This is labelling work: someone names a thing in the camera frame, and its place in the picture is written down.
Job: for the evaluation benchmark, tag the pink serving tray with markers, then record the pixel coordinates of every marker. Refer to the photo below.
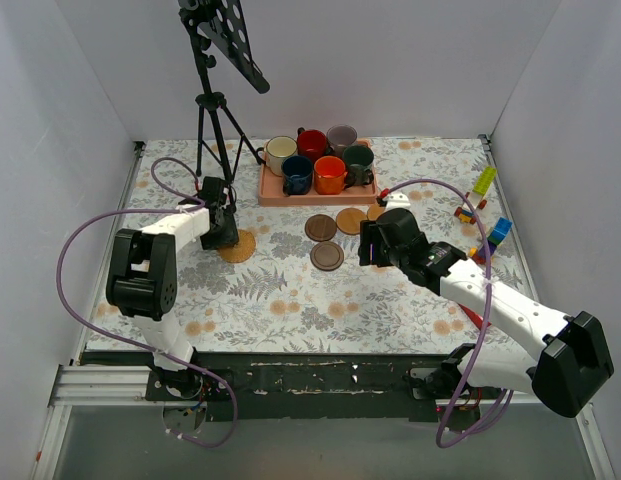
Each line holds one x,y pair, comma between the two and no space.
270,193

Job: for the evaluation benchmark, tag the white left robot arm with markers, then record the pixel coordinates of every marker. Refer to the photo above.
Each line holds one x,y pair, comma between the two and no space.
142,278

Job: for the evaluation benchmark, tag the toy brick car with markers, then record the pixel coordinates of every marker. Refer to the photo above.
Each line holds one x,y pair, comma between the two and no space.
476,197

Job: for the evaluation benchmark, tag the red toy brick window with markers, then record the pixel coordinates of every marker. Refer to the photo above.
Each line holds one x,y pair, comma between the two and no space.
475,318

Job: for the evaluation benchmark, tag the floral table mat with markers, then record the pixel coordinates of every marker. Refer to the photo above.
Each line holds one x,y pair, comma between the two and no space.
278,301

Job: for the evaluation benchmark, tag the light wooden coaster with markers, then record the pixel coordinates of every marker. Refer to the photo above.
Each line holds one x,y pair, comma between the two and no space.
374,212
349,220

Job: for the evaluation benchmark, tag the woven cork coaster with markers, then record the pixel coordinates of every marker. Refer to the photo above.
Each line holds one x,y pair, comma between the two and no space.
242,250

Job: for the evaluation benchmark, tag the cream enamel mug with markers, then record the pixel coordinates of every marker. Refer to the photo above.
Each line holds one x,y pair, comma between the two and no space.
275,151

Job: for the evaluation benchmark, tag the red mug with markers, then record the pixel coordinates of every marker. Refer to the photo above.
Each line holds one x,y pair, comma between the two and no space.
311,143

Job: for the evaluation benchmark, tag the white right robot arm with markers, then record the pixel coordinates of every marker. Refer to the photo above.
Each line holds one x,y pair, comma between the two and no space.
563,360

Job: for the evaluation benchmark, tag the grey lilac mug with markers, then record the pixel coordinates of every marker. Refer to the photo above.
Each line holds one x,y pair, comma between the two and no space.
340,137

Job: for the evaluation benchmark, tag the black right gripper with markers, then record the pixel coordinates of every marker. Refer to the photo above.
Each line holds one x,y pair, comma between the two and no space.
366,248

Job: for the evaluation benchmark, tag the blue green toy bricks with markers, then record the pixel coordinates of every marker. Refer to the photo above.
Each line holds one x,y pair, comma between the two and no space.
496,236

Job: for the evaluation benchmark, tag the black music stand tripod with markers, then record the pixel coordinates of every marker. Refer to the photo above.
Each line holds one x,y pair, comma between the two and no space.
221,24

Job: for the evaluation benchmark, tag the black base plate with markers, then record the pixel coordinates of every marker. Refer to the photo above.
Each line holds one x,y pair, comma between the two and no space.
257,386

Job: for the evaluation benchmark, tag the dark green mug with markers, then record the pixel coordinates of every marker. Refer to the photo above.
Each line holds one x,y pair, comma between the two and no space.
358,160

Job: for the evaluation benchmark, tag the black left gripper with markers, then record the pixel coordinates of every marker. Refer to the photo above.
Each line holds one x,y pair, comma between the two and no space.
225,235

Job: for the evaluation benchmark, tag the dark wooden coaster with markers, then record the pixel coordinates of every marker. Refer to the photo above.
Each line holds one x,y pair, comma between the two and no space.
327,256
320,228

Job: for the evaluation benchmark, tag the orange mug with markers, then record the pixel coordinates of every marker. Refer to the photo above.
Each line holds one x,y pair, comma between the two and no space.
331,176

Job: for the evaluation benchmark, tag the dark blue mug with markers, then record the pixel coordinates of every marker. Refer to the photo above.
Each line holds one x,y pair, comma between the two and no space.
297,174

